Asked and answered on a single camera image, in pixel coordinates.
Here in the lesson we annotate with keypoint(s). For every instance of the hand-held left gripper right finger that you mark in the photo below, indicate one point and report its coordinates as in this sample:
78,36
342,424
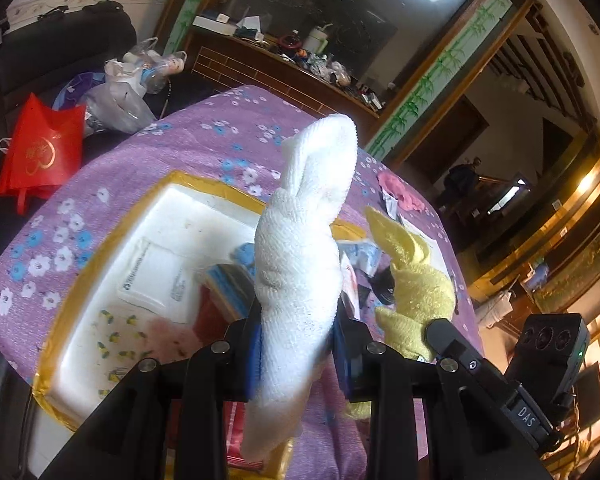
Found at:
342,360

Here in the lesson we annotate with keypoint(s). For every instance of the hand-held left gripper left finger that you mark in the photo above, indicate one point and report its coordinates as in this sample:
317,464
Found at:
254,365

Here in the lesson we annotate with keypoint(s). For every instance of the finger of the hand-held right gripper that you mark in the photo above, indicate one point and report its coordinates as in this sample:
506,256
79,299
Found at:
442,335

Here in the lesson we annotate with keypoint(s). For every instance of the yellow towel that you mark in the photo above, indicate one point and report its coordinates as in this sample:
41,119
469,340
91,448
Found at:
415,280

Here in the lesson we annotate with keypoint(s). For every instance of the white towel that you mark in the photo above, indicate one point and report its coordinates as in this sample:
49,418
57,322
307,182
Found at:
295,270

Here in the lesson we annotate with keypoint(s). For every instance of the white foam box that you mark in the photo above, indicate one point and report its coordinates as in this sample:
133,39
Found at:
195,210

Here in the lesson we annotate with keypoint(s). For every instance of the red and white packet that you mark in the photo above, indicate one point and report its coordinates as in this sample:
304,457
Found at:
237,430

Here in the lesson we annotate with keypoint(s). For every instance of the blue striped packet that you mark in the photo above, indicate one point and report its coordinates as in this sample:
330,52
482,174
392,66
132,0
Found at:
225,280

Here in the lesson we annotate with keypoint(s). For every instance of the white blue printed bag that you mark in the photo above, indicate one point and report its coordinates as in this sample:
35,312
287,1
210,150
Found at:
365,255

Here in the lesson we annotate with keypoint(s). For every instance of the white square packet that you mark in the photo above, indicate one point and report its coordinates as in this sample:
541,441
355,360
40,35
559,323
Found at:
155,275

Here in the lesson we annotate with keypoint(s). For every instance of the white cloth with yellow print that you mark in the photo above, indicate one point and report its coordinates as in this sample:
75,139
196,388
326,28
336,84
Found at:
120,342

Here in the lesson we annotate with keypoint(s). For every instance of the white printed packet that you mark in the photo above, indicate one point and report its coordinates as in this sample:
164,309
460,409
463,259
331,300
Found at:
391,206

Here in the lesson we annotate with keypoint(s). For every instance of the pink cloth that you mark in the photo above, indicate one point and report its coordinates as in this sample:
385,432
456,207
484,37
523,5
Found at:
400,190

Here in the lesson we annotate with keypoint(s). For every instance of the purple floral tablecloth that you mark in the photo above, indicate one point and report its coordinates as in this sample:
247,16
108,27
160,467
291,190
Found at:
205,130

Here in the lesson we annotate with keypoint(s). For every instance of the cluttered wooden shelf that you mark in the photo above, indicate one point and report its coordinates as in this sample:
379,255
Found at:
330,70

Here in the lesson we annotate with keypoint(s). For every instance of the wooden staircase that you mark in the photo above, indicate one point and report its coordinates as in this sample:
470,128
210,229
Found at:
530,55

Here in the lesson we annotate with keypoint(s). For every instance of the clear plastic bag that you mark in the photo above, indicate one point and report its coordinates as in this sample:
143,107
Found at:
115,105

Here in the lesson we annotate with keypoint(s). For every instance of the wooden cabinet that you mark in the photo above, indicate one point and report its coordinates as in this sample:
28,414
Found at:
260,67

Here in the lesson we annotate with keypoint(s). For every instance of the red gift bag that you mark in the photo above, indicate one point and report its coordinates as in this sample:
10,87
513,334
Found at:
40,150

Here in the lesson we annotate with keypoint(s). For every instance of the small doll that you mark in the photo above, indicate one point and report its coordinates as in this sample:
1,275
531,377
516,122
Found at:
167,66

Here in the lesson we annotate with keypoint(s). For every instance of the white jug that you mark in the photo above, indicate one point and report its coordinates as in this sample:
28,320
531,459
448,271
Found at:
315,40

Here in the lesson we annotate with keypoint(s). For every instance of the purple bag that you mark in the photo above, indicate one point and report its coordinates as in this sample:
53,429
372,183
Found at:
75,87

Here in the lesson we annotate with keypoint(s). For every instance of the flat white box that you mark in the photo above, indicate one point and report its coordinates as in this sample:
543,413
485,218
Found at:
215,22

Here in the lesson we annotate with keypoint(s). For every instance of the black leather sofa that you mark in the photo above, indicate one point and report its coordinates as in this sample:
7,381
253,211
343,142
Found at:
55,45

